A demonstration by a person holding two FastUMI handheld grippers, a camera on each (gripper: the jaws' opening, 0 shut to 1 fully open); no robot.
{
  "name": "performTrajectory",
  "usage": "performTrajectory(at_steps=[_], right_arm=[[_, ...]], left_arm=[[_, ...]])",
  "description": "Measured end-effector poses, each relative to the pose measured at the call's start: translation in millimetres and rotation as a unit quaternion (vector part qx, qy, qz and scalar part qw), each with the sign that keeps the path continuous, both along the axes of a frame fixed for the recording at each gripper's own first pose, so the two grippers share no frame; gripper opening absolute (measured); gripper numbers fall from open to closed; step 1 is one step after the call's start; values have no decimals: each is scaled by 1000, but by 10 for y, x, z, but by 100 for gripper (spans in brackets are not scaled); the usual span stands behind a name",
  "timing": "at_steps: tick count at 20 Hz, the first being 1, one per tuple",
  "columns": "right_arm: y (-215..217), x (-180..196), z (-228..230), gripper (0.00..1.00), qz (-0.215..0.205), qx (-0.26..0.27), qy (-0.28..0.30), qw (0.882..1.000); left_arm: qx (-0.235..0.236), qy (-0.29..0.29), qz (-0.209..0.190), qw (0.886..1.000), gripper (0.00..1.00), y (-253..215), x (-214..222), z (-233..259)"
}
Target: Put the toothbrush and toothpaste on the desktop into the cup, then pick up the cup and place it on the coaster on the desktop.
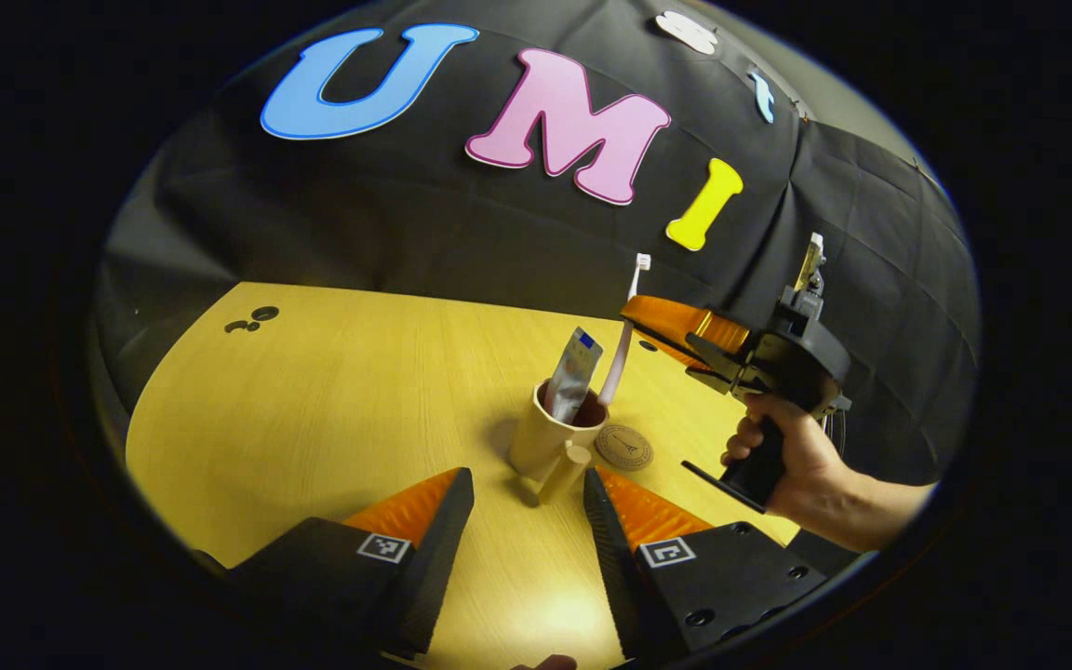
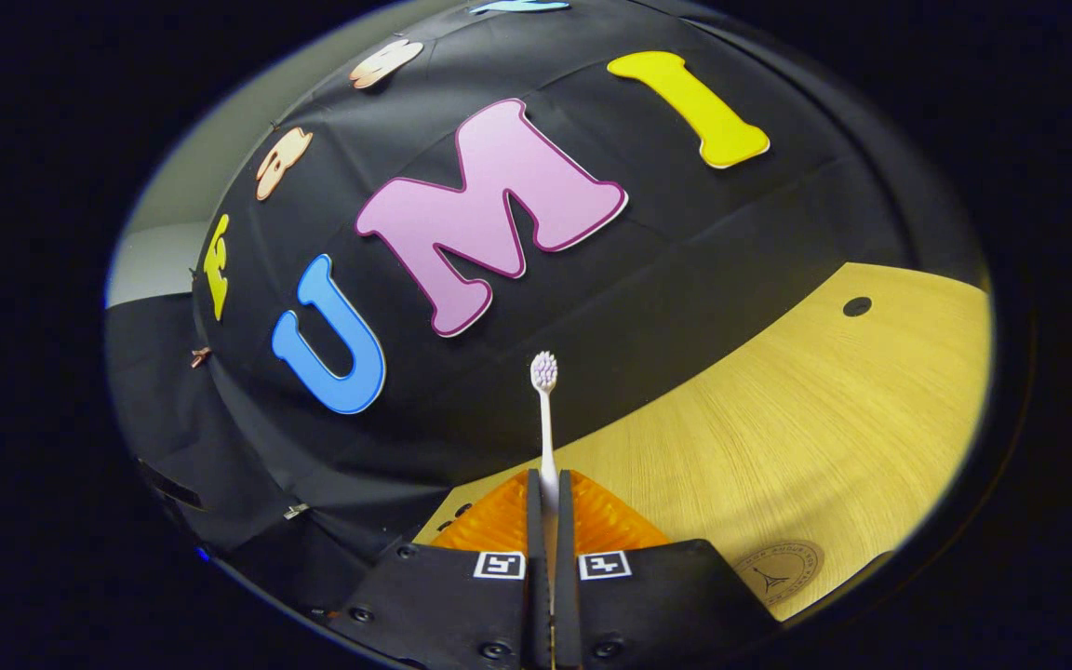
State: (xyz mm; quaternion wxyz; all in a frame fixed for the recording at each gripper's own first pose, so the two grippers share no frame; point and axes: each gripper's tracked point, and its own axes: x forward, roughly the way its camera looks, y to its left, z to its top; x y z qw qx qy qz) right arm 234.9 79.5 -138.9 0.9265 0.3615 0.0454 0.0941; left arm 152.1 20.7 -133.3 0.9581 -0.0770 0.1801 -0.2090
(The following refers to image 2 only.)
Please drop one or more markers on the round cork coaster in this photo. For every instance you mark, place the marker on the round cork coaster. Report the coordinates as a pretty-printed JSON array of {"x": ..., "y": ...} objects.
[{"x": 783, "y": 568}]

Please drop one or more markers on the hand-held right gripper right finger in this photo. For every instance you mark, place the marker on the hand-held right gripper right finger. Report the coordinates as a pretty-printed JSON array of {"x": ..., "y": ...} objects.
[{"x": 565, "y": 558}]

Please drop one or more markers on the white cloth clip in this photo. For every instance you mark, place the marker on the white cloth clip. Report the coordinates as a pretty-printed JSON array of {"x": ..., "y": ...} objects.
[{"x": 296, "y": 510}]

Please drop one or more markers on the white toothbrush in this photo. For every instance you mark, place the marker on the white toothbrush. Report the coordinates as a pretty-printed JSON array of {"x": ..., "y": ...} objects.
[{"x": 546, "y": 437}]

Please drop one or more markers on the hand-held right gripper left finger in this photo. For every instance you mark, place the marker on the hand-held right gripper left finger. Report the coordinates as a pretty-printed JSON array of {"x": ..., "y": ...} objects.
[{"x": 533, "y": 558}]

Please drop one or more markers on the orange cloth clip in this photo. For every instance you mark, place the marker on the orange cloth clip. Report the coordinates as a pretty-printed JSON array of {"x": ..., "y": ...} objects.
[{"x": 201, "y": 356}]

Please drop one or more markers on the wooden desktop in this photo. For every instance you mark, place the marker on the wooden desktop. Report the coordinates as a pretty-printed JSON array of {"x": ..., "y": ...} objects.
[{"x": 824, "y": 419}]

